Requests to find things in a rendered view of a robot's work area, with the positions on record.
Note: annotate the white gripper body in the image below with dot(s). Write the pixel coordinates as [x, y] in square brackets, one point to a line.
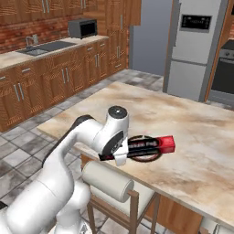
[121, 155]

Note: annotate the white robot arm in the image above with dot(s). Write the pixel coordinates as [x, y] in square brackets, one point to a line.
[55, 182]

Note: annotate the wooden stool with white cushion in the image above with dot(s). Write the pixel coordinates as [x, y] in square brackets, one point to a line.
[224, 228]
[106, 179]

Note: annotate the red and black long box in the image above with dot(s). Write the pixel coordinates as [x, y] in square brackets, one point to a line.
[167, 144]

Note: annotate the wooden lower cupboard run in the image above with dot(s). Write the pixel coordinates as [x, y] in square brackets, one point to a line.
[55, 82]

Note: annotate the wooden cupboard run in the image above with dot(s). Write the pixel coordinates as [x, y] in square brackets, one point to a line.
[30, 9]
[55, 82]

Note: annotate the tall wooden cupboard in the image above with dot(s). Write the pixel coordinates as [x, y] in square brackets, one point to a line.
[119, 36]

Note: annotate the silver fridge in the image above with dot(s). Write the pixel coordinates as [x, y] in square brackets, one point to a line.
[192, 51]

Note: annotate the grey sink basin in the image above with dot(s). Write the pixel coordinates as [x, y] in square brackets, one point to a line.
[48, 47]

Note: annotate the black and silver oven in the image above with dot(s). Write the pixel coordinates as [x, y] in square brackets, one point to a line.
[224, 73]

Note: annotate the grey microwave oven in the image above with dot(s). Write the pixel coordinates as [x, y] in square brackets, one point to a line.
[81, 28]

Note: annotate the silver tap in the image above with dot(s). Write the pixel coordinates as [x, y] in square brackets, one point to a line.
[30, 39]

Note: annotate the wooden upper cupboard run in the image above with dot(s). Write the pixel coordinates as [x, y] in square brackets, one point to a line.
[30, 9]

